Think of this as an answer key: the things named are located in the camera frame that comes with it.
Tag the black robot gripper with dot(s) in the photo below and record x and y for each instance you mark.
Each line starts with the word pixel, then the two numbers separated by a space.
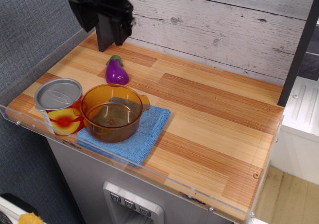
pixel 120 13

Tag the orange transparent plastic pot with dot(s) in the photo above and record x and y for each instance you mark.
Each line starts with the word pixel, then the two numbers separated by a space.
pixel 111 113

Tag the blue microfiber cloth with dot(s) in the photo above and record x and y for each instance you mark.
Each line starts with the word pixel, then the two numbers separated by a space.
pixel 134 150

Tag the purple toy eggplant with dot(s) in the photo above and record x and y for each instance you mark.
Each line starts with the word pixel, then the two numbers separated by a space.
pixel 115 73

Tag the red yellow peach can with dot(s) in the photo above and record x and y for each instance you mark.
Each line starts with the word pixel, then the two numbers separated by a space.
pixel 55 100

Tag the clear acrylic table guard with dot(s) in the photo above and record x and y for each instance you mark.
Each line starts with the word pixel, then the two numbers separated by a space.
pixel 215 130

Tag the toy fridge dispenser panel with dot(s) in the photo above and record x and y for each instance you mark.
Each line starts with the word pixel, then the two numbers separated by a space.
pixel 126 207

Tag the yellow black object bottom left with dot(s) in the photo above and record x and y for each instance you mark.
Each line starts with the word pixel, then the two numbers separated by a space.
pixel 12 207

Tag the white plastic side cabinet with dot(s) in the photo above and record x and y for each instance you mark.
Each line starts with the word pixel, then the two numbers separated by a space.
pixel 296 149

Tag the black left frame post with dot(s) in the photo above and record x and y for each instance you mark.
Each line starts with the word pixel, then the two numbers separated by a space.
pixel 104 33

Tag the black frame post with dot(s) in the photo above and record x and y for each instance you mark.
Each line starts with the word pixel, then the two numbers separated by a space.
pixel 300 52
pixel 104 33

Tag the black right frame post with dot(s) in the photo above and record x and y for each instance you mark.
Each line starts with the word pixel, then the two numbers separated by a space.
pixel 300 52

